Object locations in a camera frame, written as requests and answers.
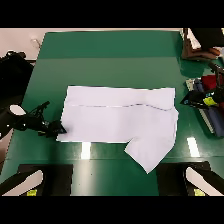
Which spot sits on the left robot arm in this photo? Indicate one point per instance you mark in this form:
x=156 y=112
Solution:
x=20 y=120

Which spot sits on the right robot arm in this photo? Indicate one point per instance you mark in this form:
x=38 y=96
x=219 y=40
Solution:
x=203 y=178

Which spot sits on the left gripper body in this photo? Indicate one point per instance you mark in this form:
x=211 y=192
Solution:
x=53 y=128

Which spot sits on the white T-shirt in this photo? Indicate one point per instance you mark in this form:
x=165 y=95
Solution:
x=116 y=116

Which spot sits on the blue garment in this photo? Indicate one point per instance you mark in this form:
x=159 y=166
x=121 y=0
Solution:
x=215 y=121

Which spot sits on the red garment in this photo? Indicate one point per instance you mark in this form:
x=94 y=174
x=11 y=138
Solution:
x=210 y=81

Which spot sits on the black garment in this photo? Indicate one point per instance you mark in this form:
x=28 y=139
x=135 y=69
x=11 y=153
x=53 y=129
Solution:
x=208 y=36

